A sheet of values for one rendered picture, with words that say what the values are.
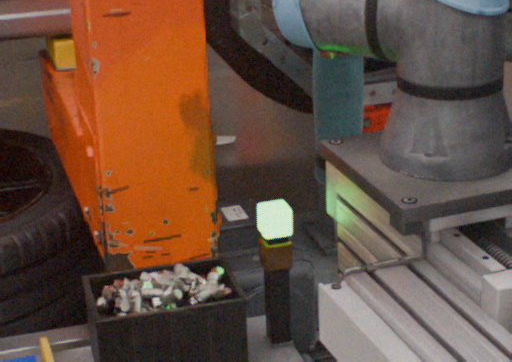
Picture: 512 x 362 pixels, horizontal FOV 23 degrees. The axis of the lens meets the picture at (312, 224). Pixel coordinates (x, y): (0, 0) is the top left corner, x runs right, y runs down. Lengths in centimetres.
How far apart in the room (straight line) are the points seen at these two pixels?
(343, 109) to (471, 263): 90
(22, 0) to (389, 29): 101
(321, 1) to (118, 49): 42
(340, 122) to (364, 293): 90
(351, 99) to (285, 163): 149
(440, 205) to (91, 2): 61
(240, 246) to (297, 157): 148
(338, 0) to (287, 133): 252
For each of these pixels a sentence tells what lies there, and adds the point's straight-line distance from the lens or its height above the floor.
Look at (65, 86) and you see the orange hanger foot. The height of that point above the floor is 68.
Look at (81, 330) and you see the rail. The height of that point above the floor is 39.
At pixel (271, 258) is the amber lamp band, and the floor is 59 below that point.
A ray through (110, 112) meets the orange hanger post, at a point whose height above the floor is 77.
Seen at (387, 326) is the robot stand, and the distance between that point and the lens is 125.
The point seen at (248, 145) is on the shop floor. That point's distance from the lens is 378.
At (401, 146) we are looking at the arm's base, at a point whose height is 85.
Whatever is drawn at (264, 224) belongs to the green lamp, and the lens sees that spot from 168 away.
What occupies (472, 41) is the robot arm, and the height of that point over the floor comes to 97.
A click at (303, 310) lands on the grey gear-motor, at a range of 211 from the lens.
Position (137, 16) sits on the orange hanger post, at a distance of 170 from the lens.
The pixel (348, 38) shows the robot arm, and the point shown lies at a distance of 137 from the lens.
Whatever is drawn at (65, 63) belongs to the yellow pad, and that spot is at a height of 69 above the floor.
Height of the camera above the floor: 133
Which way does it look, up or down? 24 degrees down
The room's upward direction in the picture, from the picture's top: 1 degrees counter-clockwise
